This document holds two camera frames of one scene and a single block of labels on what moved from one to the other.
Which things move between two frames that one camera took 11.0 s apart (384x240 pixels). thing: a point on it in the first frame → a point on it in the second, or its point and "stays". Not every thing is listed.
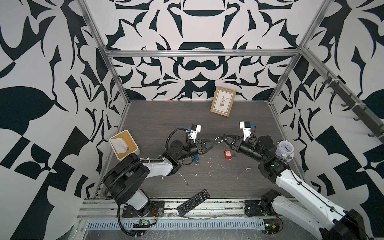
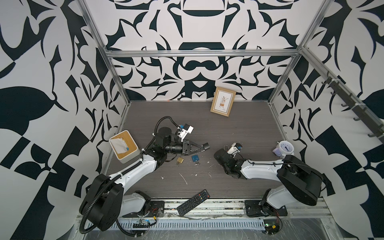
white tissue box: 123,144 stays
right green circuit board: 271,225 stays
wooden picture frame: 223,101 stays
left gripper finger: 210,142 → 192,145
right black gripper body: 239,141 → 227,170
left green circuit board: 143,223 stays
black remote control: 193,202 stays
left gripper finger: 211,146 → 196,150
